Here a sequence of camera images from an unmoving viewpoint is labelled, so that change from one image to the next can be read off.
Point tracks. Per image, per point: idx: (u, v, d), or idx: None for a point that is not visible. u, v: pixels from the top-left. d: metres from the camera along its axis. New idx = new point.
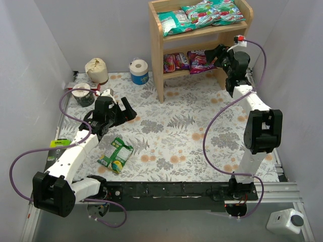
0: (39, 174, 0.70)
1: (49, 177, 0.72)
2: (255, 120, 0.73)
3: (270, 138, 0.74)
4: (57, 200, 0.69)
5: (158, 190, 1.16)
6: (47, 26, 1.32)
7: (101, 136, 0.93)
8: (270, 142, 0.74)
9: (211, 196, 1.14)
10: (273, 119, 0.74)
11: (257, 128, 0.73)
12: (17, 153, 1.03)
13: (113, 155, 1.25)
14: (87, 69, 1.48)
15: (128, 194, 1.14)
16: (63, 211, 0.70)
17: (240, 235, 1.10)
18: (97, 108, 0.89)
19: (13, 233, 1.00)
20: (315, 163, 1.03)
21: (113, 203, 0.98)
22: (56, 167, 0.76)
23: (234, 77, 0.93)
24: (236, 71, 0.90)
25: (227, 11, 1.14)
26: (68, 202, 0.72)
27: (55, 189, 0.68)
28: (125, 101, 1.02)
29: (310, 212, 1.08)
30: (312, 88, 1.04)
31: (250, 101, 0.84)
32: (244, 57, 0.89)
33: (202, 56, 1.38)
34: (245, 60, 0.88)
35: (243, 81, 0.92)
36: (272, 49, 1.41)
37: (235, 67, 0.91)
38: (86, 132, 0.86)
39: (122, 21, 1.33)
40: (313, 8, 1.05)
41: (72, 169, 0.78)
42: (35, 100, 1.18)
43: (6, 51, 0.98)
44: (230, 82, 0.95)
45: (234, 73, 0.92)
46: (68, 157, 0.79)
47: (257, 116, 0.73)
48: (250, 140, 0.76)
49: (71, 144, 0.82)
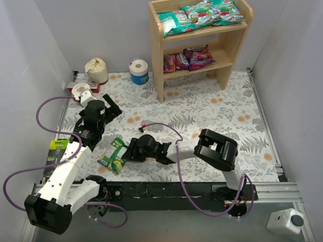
0: (31, 197, 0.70)
1: (41, 198, 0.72)
2: (202, 153, 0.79)
3: (224, 146, 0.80)
4: (52, 221, 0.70)
5: (158, 191, 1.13)
6: (47, 26, 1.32)
7: (92, 144, 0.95)
8: (229, 148, 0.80)
9: (212, 197, 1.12)
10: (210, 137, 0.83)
11: (212, 155, 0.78)
12: (16, 153, 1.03)
13: (113, 155, 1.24)
14: (87, 69, 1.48)
15: (128, 194, 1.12)
16: (58, 229, 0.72)
17: (239, 235, 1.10)
18: (89, 116, 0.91)
19: (13, 232, 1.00)
20: (315, 164, 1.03)
21: (114, 205, 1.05)
22: (48, 188, 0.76)
23: (159, 153, 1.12)
24: (152, 146, 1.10)
25: (227, 11, 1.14)
26: (65, 220, 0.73)
27: (48, 212, 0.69)
28: (108, 99, 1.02)
29: (310, 213, 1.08)
30: (312, 88, 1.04)
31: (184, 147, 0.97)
32: (144, 138, 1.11)
33: (200, 52, 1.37)
34: (144, 139, 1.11)
35: (165, 147, 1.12)
36: (272, 49, 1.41)
37: (150, 148, 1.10)
38: (77, 146, 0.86)
39: (122, 20, 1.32)
40: (313, 8, 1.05)
41: (65, 188, 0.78)
42: (34, 101, 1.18)
43: (5, 51, 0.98)
44: (162, 158, 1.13)
45: (155, 151, 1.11)
46: (58, 176, 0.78)
47: (200, 149, 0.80)
48: (224, 167, 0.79)
49: (61, 162, 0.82)
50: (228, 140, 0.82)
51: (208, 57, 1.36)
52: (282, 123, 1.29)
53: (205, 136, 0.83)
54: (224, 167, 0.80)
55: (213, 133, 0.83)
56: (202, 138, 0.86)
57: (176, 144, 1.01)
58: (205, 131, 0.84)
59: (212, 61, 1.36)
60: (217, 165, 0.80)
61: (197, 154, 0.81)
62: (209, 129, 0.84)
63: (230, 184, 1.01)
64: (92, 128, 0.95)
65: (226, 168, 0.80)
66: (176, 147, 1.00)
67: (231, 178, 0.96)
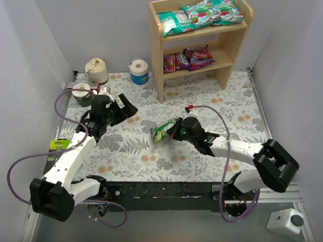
0: (37, 180, 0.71)
1: (46, 182, 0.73)
2: (263, 162, 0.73)
3: (286, 166, 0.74)
4: (55, 205, 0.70)
5: (158, 190, 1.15)
6: (47, 26, 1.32)
7: (98, 137, 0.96)
8: (289, 170, 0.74)
9: (211, 197, 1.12)
10: (275, 150, 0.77)
11: (273, 168, 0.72)
12: (16, 154, 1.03)
13: (161, 127, 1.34)
14: (87, 69, 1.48)
15: (128, 194, 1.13)
16: (61, 216, 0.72)
17: (239, 235, 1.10)
18: (94, 109, 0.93)
19: (13, 232, 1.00)
20: (314, 164, 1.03)
21: (114, 204, 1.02)
22: (53, 172, 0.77)
23: (201, 139, 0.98)
24: (196, 132, 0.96)
25: (227, 11, 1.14)
26: (68, 206, 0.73)
27: (52, 196, 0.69)
28: (123, 98, 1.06)
29: (310, 213, 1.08)
30: (312, 88, 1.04)
31: (239, 149, 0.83)
32: (190, 120, 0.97)
33: (200, 52, 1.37)
34: (193, 121, 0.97)
35: (210, 137, 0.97)
36: (272, 49, 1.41)
37: (193, 132, 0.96)
38: (83, 135, 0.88)
39: (122, 20, 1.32)
40: (313, 8, 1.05)
41: (70, 174, 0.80)
42: (35, 101, 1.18)
43: (5, 51, 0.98)
44: (202, 146, 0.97)
45: (197, 137, 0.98)
46: (64, 162, 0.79)
47: (263, 158, 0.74)
48: (276, 185, 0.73)
49: (67, 148, 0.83)
50: (291, 162, 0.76)
51: (208, 57, 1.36)
52: (282, 123, 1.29)
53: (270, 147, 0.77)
54: (275, 185, 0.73)
55: (280, 148, 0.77)
56: (266, 149, 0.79)
57: (228, 141, 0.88)
58: (274, 142, 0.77)
59: (212, 61, 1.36)
60: (270, 179, 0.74)
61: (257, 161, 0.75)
62: (279, 144, 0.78)
63: (240, 186, 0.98)
64: (97, 120, 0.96)
65: (276, 187, 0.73)
66: (227, 143, 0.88)
67: (250, 184, 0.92)
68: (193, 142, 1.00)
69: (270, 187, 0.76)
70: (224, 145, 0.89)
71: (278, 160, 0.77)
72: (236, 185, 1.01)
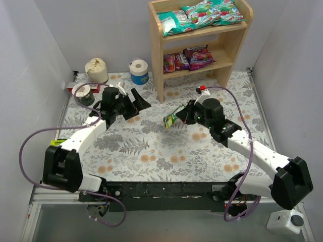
0: (52, 147, 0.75)
1: (61, 149, 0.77)
2: (284, 181, 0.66)
3: (302, 189, 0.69)
4: (68, 171, 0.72)
5: (158, 190, 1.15)
6: (47, 26, 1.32)
7: (109, 125, 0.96)
8: (303, 193, 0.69)
9: (211, 196, 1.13)
10: (300, 171, 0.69)
11: (290, 187, 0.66)
12: (16, 154, 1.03)
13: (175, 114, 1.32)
14: (87, 69, 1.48)
15: (128, 194, 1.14)
16: (71, 186, 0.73)
17: (239, 235, 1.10)
18: (105, 99, 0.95)
19: (13, 232, 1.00)
20: (314, 164, 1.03)
21: (116, 200, 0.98)
22: (68, 142, 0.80)
23: (218, 125, 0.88)
24: (215, 117, 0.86)
25: (227, 11, 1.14)
26: (77, 177, 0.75)
27: (66, 161, 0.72)
28: (134, 92, 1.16)
29: (310, 213, 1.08)
30: (312, 88, 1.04)
31: (262, 156, 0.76)
32: (212, 102, 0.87)
33: (200, 52, 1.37)
34: (216, 104, 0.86)
35: (229, 126, 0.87)
36: (272, 49, 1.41)
37: (212, 115, 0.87)
38: (96, 118, 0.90)
39: (122, 20, 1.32)
40: (313, 9, 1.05)
41: (83, 147, 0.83)
42: (35, 101, 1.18)
43: (5, 51, 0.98)
44: (217, 132, 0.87)
45: (215, 121, 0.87)
46: (79, 134, 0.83)
47: (286, 176, 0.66)
48: (284, 202, 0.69)
49: (82, 126, 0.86)
50: (309, 185, 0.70)
51: (208, 57, 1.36)
52: (282, 122, 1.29)
53: (297, 166, 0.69)
54: (284, 202, 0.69)
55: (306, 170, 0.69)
56: (288, 165, 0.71)
57: (251, 142, 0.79)
58: (303, 163, 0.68)
59: (212, 62, 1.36)
60: (282, 194, 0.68)
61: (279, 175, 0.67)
62: (306, 165, 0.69)
63: (244, 189, 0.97)
64: (107, 109, 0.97)
65: (283, 202, 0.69)
66: (251, 144, 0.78)
67: (254, 189, 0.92)
68: (209, 127, 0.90)
69: (275, 200, 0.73)
70: (248, 144, 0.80)
71: (297, 178, 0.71)
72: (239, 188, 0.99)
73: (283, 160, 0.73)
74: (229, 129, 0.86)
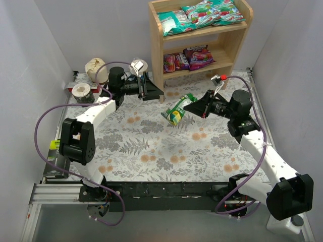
0: (68, 119, 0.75)
1: (76, 122, 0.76)
2: (283, 193, 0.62)
3: (299, 205, 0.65)
4: (83, 142, 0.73)
5: (158, 191, 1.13)
6: (47, 26, 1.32)
7: (118, 106, 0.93)
8: (299, 209, 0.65)
9: (211, 196, 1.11)
10: (304, 188, 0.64)
11: (288, 199, 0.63)
12: (17, 153, 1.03)
13: None
14: (87, 69, 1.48)
15: (128, 194, 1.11)
16: (84, 160, 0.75)
17: (239, 235, 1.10)
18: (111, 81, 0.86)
19: (13, 232, 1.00)
20: (314, 164, 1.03)
21: (120, 198, 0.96)
22: (83, 116, 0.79)
23: (238, 120, 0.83)
24: (239, 111, 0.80)
25: (227, 11, 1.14)
26: (90, 150, 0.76)
27: (82, 132, 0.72)
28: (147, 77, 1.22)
29: (310, 213, 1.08)
30: (312, 88, 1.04)
31: (270, 162, 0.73)
32: (243, 96, 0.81)
33: (200, 52, 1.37)
34: (246, 99, 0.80)
35: (249, 123, 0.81)
36: (272, 49, 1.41)
37: (236, 109, 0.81)
38: (107, 98, 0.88)
39: (122, 20, 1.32)
40: (313, 9, 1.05)
41: (96, 122, 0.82)
42: (35, 101, 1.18)
43: (5, 51, 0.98)
44: (234, 126, 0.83)
45: (237, 115, 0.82)
46: (93, 110, 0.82)
47: (287, 189, 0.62)
48: (277, 212, 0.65)
49: (95, 103, 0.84)
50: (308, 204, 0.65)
51: (208, 57, 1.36)
52: (282, 122, 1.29)
53: (302, 182, 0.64)
54: (277, 212, 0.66)
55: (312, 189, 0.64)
56: (294, 179, 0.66)
57: (265, 145, 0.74)
58: (309, 182, 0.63)
59: (212, 62, 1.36)
60: (277, 203, 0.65)
61: (280, 185, 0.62)
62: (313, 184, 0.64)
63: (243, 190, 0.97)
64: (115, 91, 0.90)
65: (275, 211, 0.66)
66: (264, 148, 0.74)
67: (252, 191, 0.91)
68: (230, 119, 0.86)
69: (269, 207, 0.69)
70: (260, 147, 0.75)
71: (299, 193, 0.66)
72: (241, 189, 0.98)
73: (292, 174, 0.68)
74: (248, 127, 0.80)
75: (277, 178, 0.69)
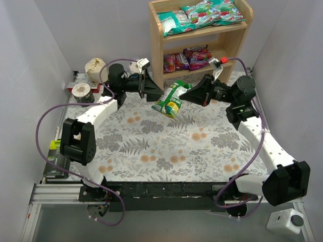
0: (69, 118, 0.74)
1: (77, 122, 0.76)
2: (281, 181, 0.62)
3: (294, 192, 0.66)
4: (83, 143, 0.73)
5: (158, 190, 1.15)
6: (47, 26, 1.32)
7: (120, 105, 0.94)
8: (294, 195, 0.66)
9: (211, 196, 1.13)
10: (300, 175, 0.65)
11: (284, 187, 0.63)
12: (17, 153, 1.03)
13: (168, 98, 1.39)
14: (87, 69, 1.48)
15: (128, 194, 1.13)
16: (84, 160, 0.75)
17: (239, 235, 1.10)
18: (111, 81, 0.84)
19: (13, 232, 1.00)
20: (314, 164, 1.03)
21: (119, 198, 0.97)
22: (84, 117, 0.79)
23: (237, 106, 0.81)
24: (242, 99, 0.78)
25: (227, 11, 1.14)
26: (90, 150, 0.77)
27: (83, 133, 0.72)
28: None
29: (310, 213, 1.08)
30: (312, 87, 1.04)
31: (268, 148, 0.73)
32: (248, 83, 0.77)
33: (200, 52, 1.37)
34: (250, 87, 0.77)
35: (247, 110, 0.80)
36: (273, 49, 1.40)
37: (239, 97, 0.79)
38: (109, 97, 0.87)
39: (122, 20, 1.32)
40: (314, 9, 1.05)
41: (97, 122, 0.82)
42: (35, 100, 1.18)
43: (5, 52, 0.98)
44: (233, 112, 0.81)
45: (238, 102, 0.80)
46: (95, 110, 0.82)
47: (285, 176, 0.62)
48: (273, 198, 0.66)
49: (96, 103, 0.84)
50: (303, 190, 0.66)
51: (208, 57, 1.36)
52: (282, 122, 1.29)
53: (299, 169, 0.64)
54: (272, 198, 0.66)
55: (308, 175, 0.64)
56: (291, 166, 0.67)
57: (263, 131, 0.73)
58: (307, 170, 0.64)
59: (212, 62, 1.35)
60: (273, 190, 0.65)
61: (277, 173, 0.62)
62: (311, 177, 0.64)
63: (241, 186, 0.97)
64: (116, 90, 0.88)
65: (271, 198, 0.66)
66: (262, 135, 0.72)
67: (251, 190, 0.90)
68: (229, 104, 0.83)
69: (264, 194, 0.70)
70: (258, 134, 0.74)
71: (293, 179, 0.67)
72: (237, 182, 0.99)
73: (288, 160, 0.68)
74: (247, 114, 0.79)
75: (274, 165, 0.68)
